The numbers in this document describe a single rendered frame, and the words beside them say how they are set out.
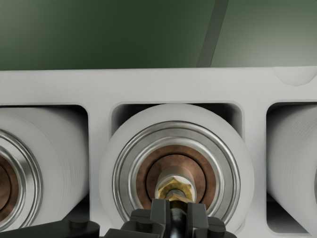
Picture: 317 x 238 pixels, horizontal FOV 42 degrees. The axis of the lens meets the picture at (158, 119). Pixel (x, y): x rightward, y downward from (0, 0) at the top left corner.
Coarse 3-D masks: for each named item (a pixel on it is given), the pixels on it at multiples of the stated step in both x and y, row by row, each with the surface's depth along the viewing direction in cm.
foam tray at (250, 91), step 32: (0, 96) 32; (32, 96) 32; (64, 96) 32; (96, 96) 32; (128, 96) 32; (160, 96) 32; (192, 96) 31; (224, 96) 31; (256, 96) 31; (288, 96) 31; (96, 128) 32; (256, 128) 31; (96, 160) 32; (256, 160) 31; (96, 192) 32; (256, 192) 31; (256, 224) 32; (288, 224) 34
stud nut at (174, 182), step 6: (168, 180) 21; (174, 180) 21; (180, 180) 21; (162, 186) 21; (168, 186) 21; (174, 186) 21; (180, 186) 21; (186, 186) 21; (162, 192) 21; (186, 192) 21; (162, 198) 21; (192, 198) 21
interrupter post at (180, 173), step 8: (168, 168) 24; (176, 168) 23; (184, 168) 24; (160, 176) 23; (168, 176) 22; (176, 176) 22; (184, 176) 22; (160, 184) 22; (192, 184) 22; (192, 192) 22
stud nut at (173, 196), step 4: (168, 196) 17; (172, 196) 17; (176, 196) 17; (180, 196) 17; (172, 200) 17; (176, 200) 17; (180, 200) 17; (184, 200) 17; (188, 200) 17; (172, 204) 17; (176, 204) 17; (180, 204) 17; (184, 204) 17; (172, 208) 17; (180, 208) 17; (184, 208) 17
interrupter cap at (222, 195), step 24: (144, 144) 24; (168, 144) 24; (192, 144) 24; (216, 144) 24; (120, 168) 24; (144, 168) 24; (192, 168) 25; (216, 168) 24; (120, 192) 24; (144, 192) 25; (216, 192) 24; (120, 216) 24; (216, 216) 24
